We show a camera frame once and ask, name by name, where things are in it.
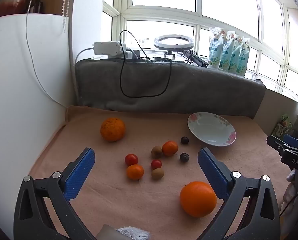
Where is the black cable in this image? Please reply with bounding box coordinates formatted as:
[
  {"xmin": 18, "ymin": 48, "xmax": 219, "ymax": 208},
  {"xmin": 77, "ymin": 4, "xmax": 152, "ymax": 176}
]
[{"xmin": 119, "ymin": 30, "xmax": 173, "ymax": 98}]

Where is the person's right hand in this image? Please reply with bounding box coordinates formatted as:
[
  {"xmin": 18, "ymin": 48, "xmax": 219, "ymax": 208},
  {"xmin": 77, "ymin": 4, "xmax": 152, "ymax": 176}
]
[{"xmin": 283, "ymin": 169, "xmax": 298, "ymax": 203}]

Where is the white ring light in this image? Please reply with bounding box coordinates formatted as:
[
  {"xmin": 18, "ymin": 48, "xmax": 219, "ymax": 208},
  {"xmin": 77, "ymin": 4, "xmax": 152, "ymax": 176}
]
[{"xmin": 153, "ymin": 35, "xmax": 195, "ymax": 62}]

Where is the large smooth orange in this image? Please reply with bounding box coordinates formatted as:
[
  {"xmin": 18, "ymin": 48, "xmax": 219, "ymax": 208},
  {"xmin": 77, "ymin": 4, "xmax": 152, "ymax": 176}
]
[{"xmin": 180, "ymin": 181, "xmax": 217, "ymax": 218}]

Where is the small tangerine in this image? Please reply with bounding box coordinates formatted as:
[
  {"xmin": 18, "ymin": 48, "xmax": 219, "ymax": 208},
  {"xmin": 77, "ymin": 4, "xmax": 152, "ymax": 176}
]
[
  {"xmin": 126, "ymin": 164, "xmax": 144, "ymax": 180},
  {"xmin": 162, "ymin": 141, "xmax": 179, "ymax": 157}
]

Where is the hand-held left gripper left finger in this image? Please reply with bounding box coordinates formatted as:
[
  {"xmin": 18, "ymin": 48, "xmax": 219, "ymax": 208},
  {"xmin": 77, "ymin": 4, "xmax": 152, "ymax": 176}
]
[{"xmin": 13, "ymin": 147, "xmax": 97, "ymax": 240}]

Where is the white power strip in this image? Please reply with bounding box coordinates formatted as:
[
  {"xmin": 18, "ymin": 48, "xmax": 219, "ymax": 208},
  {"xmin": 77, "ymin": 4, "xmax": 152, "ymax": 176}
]
[{"xmin": 94, "ymin": 41, "xmax": 123, "ymax": 55}]

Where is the white cabinet panel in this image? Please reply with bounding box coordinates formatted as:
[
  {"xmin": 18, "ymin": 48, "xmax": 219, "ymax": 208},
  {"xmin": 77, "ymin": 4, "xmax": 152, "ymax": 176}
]
[{"xmin": 0, "ymin": 14, "xmax": 75, "ymax": 230}]

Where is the teal floral refill pouch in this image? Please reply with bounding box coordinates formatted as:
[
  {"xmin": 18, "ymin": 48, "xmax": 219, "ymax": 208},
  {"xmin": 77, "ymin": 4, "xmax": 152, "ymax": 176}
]
[
  {"xmin": 208, "ymin": 27, "xmax": 226, "ymax": 69},
  {"xmin": 219, "ymin": 31, "xmax": 237, "ymax": 72},
  {"xmin": 236, "ymin": 39, "xmax": 250, "ymax": 77},
  {"xmin": 229, "ymin": 36, "xmax": 244, "ymax": 74}
]

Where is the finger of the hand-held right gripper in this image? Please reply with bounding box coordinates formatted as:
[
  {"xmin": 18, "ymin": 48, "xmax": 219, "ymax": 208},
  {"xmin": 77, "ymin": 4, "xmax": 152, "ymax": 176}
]
[
  {"xmin": 266, "ymin": 135, "xmax": 289, "ymax": 154},
  {"xmin": 283, "ymin": 134, "xmax": 298, "ymax": 152}
]

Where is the green carton box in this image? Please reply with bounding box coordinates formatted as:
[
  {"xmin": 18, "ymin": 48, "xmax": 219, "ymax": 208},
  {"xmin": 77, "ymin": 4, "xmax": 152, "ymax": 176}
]
[{"xmin": 273, "ymin": 115, "xmax": 293, "ymax": 138}]

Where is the person's left hand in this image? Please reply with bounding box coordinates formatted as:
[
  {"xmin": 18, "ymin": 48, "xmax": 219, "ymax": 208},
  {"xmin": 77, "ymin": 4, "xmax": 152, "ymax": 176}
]
[{"xmin": 115, "ymin": 226, "xmax": 151, "ymax": 240}]

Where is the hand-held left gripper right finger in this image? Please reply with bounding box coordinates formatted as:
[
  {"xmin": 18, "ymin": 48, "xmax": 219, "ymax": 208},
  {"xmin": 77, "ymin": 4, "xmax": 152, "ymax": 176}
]
[{"xmin": 198, "ymin": 147, "xmax": 281, "ymax": 240}]

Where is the brown kiwi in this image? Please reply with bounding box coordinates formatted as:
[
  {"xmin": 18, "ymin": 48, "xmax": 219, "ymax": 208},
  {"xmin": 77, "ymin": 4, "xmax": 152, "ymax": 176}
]
[
  {"xmin": 151, "ymin": 146, "xmax": 163, "ymax": 158},
  {"xmin": 152, "ymin": 168, "xmax": 165, "ymax": 180}
]

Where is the white window frame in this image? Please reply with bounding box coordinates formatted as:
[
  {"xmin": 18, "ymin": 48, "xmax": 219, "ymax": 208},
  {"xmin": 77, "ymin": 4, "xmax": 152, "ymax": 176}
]
[{"xmin": 102, "ymin": 0, "xmax": 298, "ymax": 103}]

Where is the white bead cord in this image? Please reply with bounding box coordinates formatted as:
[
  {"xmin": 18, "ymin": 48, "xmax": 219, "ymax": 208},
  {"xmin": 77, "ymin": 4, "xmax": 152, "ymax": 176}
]
[{"xmin": 62, "ymin": 0, "xmax": 73, "ymax": 33}]

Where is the grey blanket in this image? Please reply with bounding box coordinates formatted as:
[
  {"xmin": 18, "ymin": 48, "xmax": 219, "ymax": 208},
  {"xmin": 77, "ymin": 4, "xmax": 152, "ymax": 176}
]
[{"xmin": 74, "ymin": 58, "xmax": 266, "ymax": 119}]

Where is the floral white plate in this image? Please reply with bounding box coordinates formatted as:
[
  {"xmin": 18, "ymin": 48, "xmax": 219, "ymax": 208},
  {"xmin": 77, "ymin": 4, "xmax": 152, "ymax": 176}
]
[{"xmin": 188, "ymin": 112, "xmax": 237, "ymax": 147}]

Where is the large rough-skinned orange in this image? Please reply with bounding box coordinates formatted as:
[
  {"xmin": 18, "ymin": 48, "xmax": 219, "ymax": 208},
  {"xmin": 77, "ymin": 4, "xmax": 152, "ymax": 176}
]
[{"xmin": 100, "ymin": 117, "xmax": 126, "ymax": 142}]

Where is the thin white cable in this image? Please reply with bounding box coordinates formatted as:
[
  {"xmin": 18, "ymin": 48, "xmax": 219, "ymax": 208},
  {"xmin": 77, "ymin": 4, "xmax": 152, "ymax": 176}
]
[{"xmin": 26, "ymin": 0, "xmax": 69, "ymax": 109}]

